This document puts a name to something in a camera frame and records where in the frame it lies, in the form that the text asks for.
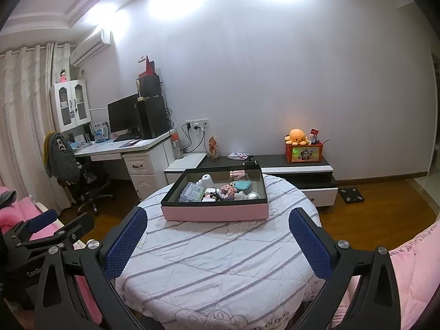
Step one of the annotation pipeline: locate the clear plastic case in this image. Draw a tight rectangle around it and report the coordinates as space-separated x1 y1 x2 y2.
179 183 205 203

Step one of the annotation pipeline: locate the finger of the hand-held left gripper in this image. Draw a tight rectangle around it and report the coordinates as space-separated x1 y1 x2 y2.
14 209 58 239
19 213 95 250

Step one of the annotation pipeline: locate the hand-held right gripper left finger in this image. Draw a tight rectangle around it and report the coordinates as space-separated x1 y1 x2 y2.
34 207 148 330

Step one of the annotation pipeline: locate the black office chair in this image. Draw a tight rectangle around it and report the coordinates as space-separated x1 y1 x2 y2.
73 161 115 214

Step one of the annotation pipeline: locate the white desk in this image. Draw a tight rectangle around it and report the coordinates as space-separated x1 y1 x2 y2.
74 131 177 203

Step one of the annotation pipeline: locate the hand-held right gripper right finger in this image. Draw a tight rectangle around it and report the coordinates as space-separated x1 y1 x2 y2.
289 207 401 330

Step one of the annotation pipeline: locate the black computer tower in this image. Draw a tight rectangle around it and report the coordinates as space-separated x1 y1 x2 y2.
137 96 171 139

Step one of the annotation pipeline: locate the beige curtain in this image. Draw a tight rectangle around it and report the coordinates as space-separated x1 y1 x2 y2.
0 43 73 214

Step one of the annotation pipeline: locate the red printed storage box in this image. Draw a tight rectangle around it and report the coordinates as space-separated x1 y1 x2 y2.
285 141 324 163

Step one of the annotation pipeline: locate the pink blanket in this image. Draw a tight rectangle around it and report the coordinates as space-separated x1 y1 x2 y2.
0 186 104 324

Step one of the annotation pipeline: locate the pink storage box black rim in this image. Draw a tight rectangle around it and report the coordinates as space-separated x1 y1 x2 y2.
161 164 269 221

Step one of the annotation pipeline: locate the black computer monitor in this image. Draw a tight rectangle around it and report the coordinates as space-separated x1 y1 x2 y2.
108 93 140 135

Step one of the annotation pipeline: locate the black white tv stand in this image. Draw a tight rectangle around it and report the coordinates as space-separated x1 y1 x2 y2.
199 155 339 211

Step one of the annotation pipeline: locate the grey jacket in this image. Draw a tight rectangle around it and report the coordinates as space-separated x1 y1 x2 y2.
43 131 80 187

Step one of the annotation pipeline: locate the white glass-door cabinet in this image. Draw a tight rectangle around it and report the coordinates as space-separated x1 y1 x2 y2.
50 79 92 133

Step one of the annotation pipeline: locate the round table with striped cloth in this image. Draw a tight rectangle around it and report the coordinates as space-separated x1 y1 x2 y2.
115 175 328 330

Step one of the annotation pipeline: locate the orange-capped bottle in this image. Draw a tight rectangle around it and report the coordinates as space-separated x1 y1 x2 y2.
172 133 185 160

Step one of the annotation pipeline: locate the pink quilt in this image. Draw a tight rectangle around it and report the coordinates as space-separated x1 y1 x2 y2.
329 219 440 330

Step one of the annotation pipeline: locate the orange octopus plush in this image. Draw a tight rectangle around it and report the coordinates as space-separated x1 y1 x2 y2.
285 129 310 146

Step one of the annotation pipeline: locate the white side cabinet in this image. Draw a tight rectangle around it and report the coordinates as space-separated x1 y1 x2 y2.
164 153 207 186

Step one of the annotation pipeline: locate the air conditioner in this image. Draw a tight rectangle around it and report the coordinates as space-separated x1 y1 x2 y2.
70 29 112 67

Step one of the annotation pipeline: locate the black bathroom scale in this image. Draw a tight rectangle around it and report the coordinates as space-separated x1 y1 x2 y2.
337 186 366 206

